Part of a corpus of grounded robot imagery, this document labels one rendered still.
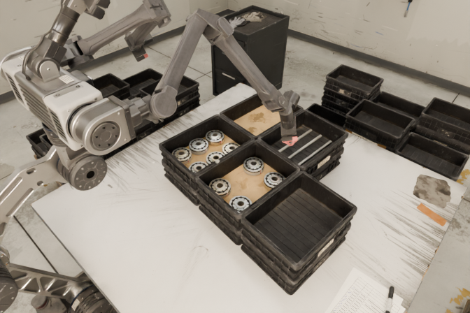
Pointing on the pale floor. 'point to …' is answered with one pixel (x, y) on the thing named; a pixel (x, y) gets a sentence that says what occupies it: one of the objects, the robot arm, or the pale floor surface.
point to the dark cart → (253, 49)
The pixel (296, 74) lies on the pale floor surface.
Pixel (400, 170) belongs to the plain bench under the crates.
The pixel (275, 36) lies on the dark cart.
